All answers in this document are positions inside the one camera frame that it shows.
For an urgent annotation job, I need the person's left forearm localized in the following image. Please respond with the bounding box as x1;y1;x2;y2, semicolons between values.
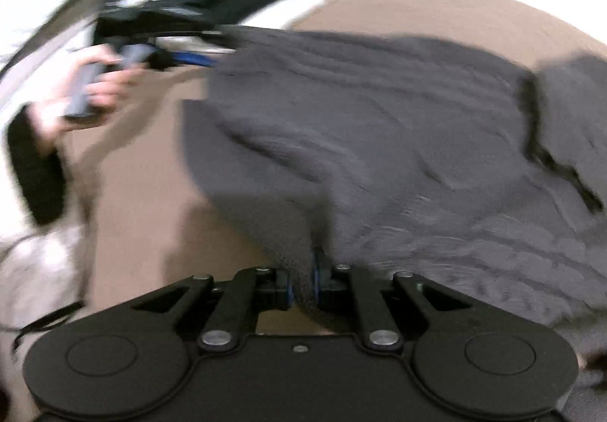
6;106;67;227

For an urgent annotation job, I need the dark grey knit sweater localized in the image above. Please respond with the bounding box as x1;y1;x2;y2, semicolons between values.
182;26;607;356

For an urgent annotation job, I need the black cord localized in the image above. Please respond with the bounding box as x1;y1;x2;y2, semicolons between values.
12;301;85;353

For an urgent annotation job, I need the person's left hand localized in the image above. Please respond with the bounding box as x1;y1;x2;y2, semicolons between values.
28;45;139;138

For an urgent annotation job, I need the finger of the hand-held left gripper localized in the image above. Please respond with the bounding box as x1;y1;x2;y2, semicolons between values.
159;48;220;69

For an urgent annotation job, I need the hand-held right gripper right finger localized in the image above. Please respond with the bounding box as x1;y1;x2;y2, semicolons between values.
310;249;470;349

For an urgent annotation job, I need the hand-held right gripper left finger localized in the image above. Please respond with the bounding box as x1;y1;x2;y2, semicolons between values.
130;266;292;351

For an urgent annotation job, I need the cream bedding cloth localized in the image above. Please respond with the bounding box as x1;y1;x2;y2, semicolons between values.
0;223;96;356

